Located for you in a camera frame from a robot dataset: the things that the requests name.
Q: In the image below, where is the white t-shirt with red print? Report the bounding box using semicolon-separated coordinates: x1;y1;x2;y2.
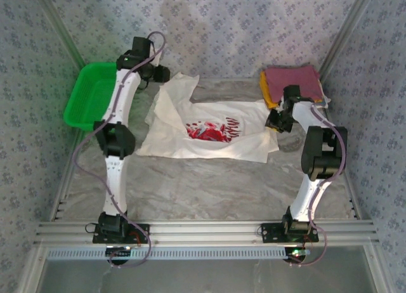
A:
136;72;280;164

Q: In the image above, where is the folded yellow t-shirt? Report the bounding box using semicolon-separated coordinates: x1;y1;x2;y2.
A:
259;70;280;110

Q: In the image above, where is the folded maroon t-shirt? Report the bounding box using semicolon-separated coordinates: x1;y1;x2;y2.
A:
264;65;322;104

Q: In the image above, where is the green plastic basket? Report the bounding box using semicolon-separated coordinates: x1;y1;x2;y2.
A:
63;62;119;131

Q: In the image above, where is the aluminium frame post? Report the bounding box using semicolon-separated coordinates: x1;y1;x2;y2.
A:
34;0;87;72
318;0;379;79

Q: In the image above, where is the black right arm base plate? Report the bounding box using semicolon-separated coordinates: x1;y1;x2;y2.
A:
260;222;319;244

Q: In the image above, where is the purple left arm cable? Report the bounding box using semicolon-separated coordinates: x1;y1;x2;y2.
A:
73;32;167;231

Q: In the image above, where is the aluminium mounting rail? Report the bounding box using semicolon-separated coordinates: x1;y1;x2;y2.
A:
34;219;380;247

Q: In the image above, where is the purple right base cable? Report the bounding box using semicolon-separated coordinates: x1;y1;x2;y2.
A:
286;221;327;269

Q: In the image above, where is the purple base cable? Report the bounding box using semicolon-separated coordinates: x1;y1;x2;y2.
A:
107;223;155;269
286;221;327;269

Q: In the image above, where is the grey slotted cable duct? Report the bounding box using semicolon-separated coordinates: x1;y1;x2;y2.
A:
46;245;314;261

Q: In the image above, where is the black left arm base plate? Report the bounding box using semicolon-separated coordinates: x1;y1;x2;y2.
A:
92;223;150;244

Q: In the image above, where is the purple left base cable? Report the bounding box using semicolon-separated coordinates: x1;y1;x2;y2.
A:
107;223;155;269

